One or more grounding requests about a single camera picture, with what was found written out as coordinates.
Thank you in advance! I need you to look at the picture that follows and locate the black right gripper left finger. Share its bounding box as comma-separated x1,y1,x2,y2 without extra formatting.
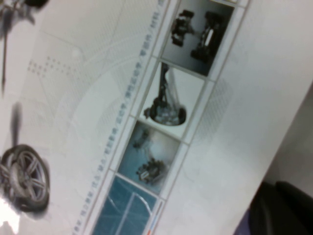
248,181,280,235

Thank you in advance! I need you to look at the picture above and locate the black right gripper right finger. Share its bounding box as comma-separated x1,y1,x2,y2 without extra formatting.
275,180,313,235

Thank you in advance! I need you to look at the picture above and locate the white car suspension book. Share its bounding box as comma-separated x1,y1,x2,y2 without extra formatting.
0,0,313,235

